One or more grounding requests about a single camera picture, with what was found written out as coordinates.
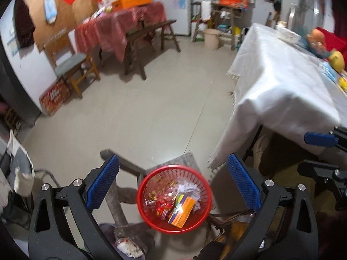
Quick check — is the grey wooden stool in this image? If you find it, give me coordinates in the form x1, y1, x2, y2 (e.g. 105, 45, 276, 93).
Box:
99, 148, 204, 252

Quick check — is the white printed tissue packet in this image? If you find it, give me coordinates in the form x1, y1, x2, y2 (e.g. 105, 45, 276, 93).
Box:
177, 180, 201, 213

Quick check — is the orange long box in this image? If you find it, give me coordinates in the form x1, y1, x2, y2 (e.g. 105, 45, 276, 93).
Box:
111, 0, 152, 12

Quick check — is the orange yellow paper box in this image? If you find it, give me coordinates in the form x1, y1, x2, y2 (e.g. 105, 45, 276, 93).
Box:
168, 194, 195, 229

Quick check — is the red covered side table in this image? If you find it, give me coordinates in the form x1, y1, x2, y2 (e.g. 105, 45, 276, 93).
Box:
74, 2, 166, 62

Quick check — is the red cushion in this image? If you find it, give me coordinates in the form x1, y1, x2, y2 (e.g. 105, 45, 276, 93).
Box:
317, 27, 347, 69

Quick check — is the dark wooden bench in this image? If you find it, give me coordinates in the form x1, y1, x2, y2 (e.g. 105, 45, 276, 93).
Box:
123, 19, 181, 80

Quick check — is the blue glass fruit bowl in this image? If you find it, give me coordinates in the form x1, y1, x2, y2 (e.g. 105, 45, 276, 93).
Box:
301, 38, 331, 59

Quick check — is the wooden chair grey cushion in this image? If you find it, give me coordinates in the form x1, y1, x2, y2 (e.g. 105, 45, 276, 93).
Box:
44, 29, 101, 98

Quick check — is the red plastic basket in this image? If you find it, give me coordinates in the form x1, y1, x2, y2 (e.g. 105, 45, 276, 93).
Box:
136, 164, 212, 234

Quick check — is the white refrigerator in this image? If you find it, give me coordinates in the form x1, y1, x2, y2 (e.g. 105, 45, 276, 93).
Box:
157, 0, 191, 36

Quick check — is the red snack bag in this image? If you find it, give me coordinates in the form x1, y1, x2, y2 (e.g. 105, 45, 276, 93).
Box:
144, 187, 177, 220

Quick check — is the light blue feather tablecloth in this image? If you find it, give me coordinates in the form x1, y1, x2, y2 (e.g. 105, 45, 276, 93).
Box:
209, 23, 346, 169

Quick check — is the white floral paper cup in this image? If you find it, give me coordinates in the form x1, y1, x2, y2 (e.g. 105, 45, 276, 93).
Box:
115, 238, 144, 259

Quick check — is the orange apple fruit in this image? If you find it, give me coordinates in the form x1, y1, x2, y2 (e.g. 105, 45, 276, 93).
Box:
306, 28, 325, 45

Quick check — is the stainless steel thermos bottle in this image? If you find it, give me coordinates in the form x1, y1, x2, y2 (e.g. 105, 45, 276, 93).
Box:
286, 3, 298, 31

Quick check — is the white ceramic bowl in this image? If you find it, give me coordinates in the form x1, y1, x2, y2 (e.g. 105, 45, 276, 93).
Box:
276, 26, 302, 45

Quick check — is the yellow pomelo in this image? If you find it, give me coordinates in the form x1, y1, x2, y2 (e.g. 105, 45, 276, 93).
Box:
328, 49, 345, 73

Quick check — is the grey trash bin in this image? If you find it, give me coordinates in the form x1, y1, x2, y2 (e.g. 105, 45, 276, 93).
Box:
99, 223, 155, 259

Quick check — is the yellow pompom decoration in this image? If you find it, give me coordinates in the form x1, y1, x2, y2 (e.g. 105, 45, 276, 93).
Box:
339, 77, 347, 93

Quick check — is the red printed floor box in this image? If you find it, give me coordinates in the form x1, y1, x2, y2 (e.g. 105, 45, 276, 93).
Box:
39, 78, 71, 116

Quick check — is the blue surgical mask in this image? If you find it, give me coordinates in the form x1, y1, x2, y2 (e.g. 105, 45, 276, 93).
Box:
319, 61, 337, 83

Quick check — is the beige plastic bucket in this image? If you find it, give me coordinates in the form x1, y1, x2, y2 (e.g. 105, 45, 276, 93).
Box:
204, 29, 221, 50

